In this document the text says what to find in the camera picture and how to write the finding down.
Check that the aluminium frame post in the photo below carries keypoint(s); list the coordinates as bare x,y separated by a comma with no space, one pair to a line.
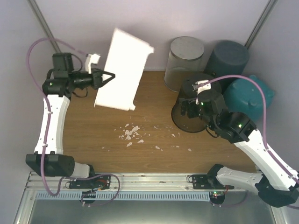
43,23
260,22

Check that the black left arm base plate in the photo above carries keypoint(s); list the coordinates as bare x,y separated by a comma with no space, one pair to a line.
99,183

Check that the white plastic shard pile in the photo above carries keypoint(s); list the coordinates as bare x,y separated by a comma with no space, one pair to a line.
128,134

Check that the teal plastic bin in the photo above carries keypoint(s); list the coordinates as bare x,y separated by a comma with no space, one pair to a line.
241,95

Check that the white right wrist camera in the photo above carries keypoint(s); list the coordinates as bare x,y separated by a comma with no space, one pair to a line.
199,87

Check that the aluminium frame post right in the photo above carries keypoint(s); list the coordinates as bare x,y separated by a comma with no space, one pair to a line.
260,22

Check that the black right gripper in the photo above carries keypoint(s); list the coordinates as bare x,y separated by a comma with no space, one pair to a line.
184,103

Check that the grey slotted cable duct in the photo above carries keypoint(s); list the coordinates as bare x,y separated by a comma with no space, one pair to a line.
127,196

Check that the aluminium front rail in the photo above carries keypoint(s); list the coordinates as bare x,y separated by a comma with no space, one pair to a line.
159,182

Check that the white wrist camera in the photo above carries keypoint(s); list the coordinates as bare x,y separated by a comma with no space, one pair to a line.
91,59
199,87

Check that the aluminium frame post left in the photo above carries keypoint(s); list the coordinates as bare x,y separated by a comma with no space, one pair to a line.
43,23

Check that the white plastic tub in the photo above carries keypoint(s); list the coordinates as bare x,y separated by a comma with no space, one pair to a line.
126,59

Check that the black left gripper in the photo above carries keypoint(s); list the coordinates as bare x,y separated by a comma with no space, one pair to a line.
97,80

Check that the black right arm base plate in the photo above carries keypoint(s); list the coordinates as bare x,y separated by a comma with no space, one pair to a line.
200,181

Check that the dark grey cylindrical bin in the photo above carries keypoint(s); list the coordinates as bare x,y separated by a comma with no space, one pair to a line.
227,58

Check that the silver mesh metal bin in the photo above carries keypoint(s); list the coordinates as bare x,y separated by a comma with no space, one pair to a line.
184,58

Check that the black wire mesh bin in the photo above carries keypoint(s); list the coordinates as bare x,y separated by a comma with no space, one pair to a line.
194,125

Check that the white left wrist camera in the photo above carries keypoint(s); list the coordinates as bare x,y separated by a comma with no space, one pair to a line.
91,59

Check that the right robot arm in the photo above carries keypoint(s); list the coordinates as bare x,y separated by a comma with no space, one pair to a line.
276,184

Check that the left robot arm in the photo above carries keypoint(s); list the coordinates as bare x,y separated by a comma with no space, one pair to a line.
61,81

